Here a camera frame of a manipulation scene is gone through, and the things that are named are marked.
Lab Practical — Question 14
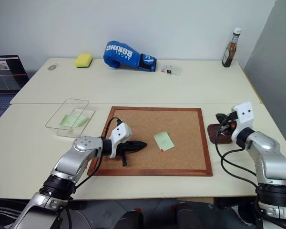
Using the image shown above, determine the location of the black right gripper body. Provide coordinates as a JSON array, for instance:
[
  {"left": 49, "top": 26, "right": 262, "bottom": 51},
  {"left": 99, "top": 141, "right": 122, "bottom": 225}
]
[{"left": 223, "top": 111, "right": 238, "bottom": 132}]

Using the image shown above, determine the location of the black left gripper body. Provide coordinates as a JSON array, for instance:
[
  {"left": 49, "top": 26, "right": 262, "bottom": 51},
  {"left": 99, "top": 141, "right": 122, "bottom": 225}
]
[{"left": 115, "top": 141, "right": 135, "bottom": 156}]

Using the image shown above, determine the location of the pushpins pile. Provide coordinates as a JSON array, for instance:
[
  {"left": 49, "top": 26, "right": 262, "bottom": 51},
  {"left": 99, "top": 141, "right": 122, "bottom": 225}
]
[{"left": 216, "top": 124, "right": 236, "bottom": 138}]

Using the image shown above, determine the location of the dark brown tray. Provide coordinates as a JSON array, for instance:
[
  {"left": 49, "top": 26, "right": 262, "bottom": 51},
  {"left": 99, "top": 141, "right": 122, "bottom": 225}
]
[{"left": 206, "top": 123, "right": 235, "bottom": 144}]

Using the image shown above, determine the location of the green sticky note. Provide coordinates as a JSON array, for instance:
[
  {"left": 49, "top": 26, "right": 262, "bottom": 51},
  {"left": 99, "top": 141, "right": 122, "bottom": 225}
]
[{"left": 153, "top": 130, "right": 175, "bottom": 152}]

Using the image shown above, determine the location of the clear plastic box lid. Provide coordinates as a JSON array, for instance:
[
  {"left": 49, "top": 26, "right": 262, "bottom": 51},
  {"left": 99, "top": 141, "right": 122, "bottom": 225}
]
[{"left": 56, "top": 108, "right": 96, "bottom": 137}]

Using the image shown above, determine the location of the clear plastic box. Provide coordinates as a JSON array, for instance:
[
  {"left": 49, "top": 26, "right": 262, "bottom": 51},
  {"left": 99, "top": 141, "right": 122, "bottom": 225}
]
[{"left": 45, "top": 98, "right": 90, "bottom": 130}]

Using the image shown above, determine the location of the wood-framed cork board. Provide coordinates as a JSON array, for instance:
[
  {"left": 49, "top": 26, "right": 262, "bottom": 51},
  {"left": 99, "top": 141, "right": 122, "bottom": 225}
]
[{"left": 87, "top": 106, "right": 214, "bottom": 177}]

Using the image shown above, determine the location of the green sticky notes stack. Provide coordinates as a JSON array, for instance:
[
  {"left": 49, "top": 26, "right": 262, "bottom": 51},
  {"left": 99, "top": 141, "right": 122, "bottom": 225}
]
[{"left": 59, "top": 114, "right": 89, "bottom": 127}]

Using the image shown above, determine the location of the dark rounded shape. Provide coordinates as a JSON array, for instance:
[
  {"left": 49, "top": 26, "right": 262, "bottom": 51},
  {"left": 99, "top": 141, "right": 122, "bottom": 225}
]
[
  {"left": 175, "top": 201, "right": 205, "bottom": 229},
  {"left": 114, "top": 208, "right": 145, "bottom": 229}
]

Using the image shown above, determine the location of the brown sauce bottle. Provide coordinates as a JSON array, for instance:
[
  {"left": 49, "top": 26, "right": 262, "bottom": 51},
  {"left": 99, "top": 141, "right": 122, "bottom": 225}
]
[{"left": 221, "top": 27, "right": 242, "bottom": 68}]

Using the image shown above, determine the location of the small clear parts case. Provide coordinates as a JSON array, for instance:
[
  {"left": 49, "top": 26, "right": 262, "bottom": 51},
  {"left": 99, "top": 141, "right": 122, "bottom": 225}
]
[{"left": 161, "top": 62, "right": 183, "bottom": 76}]

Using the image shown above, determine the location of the blue boxing glove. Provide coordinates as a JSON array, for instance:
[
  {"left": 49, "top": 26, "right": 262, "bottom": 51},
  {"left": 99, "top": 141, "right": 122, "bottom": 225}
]
[{"left": 103, "top": 41, "right": 157, "bottom": 72}]

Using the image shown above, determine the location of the yellow green sponge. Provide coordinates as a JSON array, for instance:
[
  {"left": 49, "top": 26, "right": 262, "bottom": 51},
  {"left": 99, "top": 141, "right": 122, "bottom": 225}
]
[{"left": 74, "top": 53, "right": 93, "bottom": 69}]

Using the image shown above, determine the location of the black laptop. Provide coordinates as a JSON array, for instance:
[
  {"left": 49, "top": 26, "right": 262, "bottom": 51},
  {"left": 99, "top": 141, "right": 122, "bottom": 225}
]
[{"left": 0, "top": 54, "right": 30, "bottom": 127}]

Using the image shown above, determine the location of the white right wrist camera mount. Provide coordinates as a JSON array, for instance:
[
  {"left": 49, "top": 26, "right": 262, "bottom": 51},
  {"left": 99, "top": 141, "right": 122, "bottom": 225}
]
[{"left": 231, "top": 101, "right": 255, "bottom": 141}]

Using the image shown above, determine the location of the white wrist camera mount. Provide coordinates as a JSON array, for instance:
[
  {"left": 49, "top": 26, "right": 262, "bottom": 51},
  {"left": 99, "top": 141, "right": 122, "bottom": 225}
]
[
  {"left": 231, "top": 101, "right": 255, "bottom": 141},
  {"left": 108, "top": 123, "right": 133, "bottom": 159}
]

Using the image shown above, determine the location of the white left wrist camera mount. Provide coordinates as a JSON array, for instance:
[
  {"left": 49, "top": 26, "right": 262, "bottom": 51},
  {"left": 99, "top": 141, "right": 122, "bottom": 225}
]
[{"left": 108, "top": 123, "right": 133, "bottom": 159}]

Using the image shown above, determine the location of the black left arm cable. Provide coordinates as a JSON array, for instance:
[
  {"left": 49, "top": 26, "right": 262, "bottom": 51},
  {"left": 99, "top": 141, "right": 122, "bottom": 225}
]
[{"left": 86, "top": 116, "right": 123, "bottom": 177}]

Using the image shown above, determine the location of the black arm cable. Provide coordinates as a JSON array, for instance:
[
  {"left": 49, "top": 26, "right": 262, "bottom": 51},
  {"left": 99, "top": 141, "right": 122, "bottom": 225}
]
[
  {"left": 86, "top": 116, "right": 123, "bottom": 177},
  {"left": 214, "top": 118, "right": 259, "bottom": 189}
]

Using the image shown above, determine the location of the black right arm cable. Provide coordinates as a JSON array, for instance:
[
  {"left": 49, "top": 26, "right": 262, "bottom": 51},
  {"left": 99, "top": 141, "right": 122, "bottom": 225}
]
[{"left": 214, "top": 118, "right": 259, "bottom": 189}]

